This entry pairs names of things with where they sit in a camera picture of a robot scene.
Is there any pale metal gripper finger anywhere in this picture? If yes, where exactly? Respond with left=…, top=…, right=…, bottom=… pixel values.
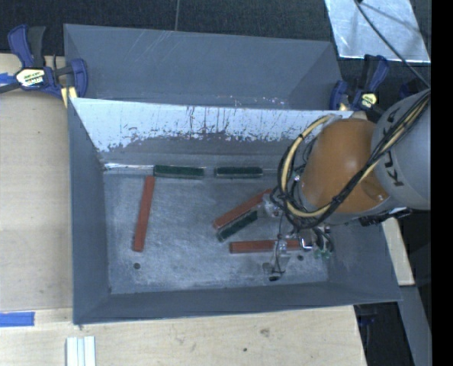
left=262, top=197, right=283, bottom=220
left=267, top=239, right=291, bottom=282

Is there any red-brown flat block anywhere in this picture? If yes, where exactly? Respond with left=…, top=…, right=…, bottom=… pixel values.
left=132, top=175, right=156, bottom=253
left=212, top=188, right=274, bottom=230
left=228, top=239, right=302, bottom=255

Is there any dark green flat block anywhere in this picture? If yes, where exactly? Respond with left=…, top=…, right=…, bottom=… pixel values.
left=215, top=209, right=260, bottom=243
left=213, top=166, right=265, bottom=179
left=153, top=165, right=206, bottom=180

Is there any grey metal bin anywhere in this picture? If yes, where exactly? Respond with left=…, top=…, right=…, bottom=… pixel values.
left=63, top=24, right=403, bottom=326

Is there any pale wood flat board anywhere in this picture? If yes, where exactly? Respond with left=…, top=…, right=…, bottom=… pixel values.
left=0, top=89, right=75, bottom=313

